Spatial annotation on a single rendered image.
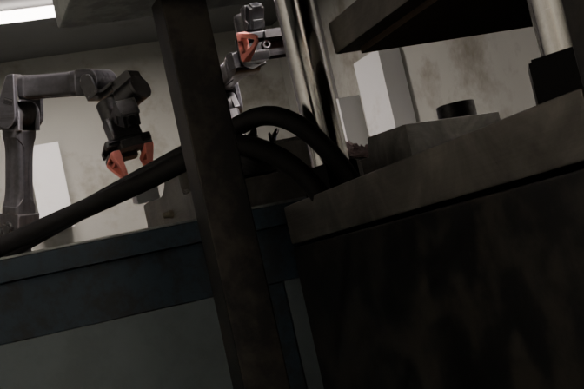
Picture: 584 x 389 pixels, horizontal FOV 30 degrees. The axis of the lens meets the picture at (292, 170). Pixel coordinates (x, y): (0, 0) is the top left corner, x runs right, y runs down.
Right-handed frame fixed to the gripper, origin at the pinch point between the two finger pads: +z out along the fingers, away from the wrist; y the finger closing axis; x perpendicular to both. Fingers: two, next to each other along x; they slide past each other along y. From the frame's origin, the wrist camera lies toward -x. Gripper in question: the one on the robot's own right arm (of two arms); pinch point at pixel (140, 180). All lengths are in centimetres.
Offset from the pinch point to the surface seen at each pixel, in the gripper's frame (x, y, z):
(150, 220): 2.4, -0.5, 8.5
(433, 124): -38, 46, 21
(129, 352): -43, -27, 45
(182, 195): -29.8, -3.8, 17.7
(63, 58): 564, 170, -359
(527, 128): -129, -8, 59
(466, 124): -36, 55, 22
